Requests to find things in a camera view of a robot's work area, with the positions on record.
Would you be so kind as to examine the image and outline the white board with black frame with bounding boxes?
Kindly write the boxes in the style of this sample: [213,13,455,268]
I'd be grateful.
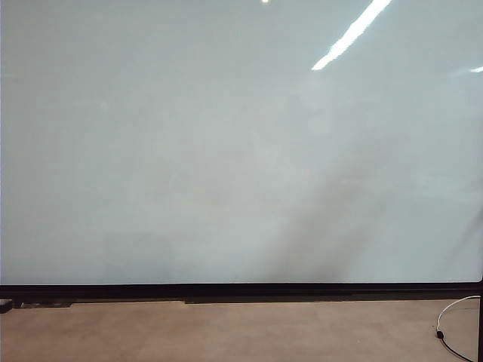
[0,0,483,299]

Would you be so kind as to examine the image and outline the white and black cable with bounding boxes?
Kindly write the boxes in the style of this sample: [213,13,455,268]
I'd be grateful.
[433,295,482,362]

